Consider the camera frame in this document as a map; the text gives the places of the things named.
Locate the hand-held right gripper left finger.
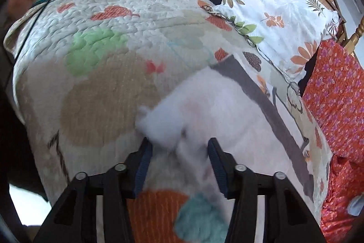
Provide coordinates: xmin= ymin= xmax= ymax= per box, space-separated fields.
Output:
xmin=33 ymin=137 xmax=153 ymax=243

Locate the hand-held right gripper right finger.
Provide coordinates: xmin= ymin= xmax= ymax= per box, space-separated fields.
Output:
xmin=207 ymin=137 xmax=326 ymax=243

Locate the white garment with grey trim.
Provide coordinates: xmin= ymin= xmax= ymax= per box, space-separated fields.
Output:
xmin=136 ymin=54 xmax=316 ymax=235

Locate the printed quilted blanket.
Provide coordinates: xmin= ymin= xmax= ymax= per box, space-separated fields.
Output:
xmin=4 ymin=0 xmax=333 ymax=243

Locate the red floral cloth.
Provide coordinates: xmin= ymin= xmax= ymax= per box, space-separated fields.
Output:
xmin=301 ymin=39 xmax=364 ymax=243

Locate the white leaf print pillow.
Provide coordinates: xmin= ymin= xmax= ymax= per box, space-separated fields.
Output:
xmin=212 ymin=0 xmax=340 ymax=84

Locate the wooden chair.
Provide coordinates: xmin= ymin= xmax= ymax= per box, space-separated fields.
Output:
xmin=314 ymin=0 xmax=364 ymax=54

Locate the black cable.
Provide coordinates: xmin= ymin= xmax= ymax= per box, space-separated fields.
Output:
xmin=13 ymin=0 xmax=67 ymax=61

